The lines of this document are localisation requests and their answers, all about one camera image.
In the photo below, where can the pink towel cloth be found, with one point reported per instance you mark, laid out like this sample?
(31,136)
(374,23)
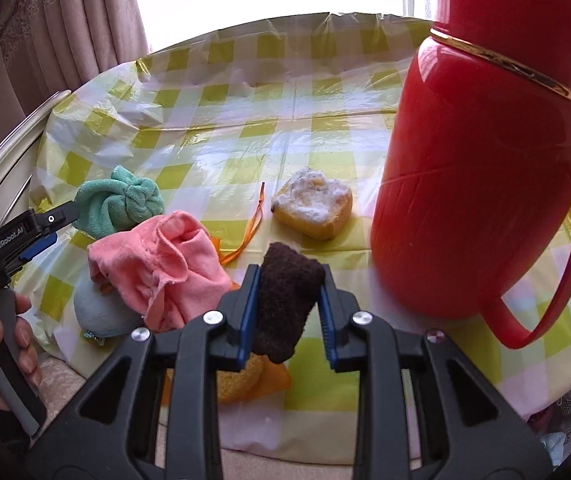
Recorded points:
(175,260)

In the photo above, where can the cream wooden headboard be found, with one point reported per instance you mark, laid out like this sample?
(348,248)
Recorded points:
(10,160)

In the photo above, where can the round yellow sponge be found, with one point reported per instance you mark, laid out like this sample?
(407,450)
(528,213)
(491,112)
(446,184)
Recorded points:
(238,380)

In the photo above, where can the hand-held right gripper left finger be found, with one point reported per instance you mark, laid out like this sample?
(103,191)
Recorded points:
(248,310)

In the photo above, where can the orange organza bag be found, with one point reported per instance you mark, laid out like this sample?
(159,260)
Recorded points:
(276,379)

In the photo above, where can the yellow checked plastic tablecloth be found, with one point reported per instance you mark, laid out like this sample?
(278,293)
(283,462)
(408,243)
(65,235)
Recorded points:
(265,110)

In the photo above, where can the green knotted cloth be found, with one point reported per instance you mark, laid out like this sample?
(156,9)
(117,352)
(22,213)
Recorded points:
(110,205)

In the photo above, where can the dark brown knitted cloth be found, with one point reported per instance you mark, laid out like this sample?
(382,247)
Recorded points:
(285,300)

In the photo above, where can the plain mauve curtain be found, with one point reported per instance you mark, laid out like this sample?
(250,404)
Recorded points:
(75,20)

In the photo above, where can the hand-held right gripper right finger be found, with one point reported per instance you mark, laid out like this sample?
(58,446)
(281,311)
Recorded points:
(328,320)

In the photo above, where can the red thermos flask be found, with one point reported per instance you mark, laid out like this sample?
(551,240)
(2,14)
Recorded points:
(465,160)

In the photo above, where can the light blue plush pig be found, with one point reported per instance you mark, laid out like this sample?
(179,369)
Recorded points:
(100,315)

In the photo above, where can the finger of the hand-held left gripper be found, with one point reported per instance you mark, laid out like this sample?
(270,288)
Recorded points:
(40,225)
(38,247)

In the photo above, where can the yellow rectangular sponge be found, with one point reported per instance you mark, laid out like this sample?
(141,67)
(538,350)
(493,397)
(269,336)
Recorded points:
(315,210)

